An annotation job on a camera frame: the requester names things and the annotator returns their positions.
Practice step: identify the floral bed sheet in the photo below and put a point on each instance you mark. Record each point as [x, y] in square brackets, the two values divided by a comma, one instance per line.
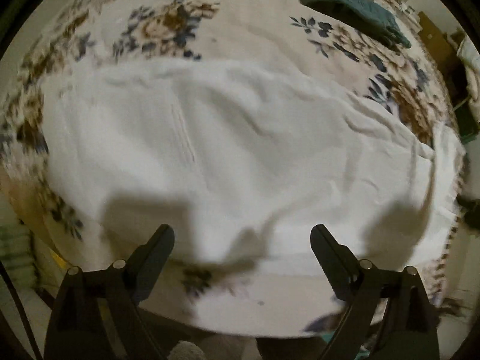
[282, 35]

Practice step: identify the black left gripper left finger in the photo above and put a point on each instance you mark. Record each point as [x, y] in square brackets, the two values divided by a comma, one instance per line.
[76, 329]

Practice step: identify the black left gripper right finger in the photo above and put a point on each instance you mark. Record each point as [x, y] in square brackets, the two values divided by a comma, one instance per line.
[408, 328]

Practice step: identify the white pants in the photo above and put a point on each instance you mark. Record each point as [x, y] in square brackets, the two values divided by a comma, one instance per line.
[243, 161]

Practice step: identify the folded dark green garment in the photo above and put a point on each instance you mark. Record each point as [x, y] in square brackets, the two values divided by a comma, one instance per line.
[366, 16]

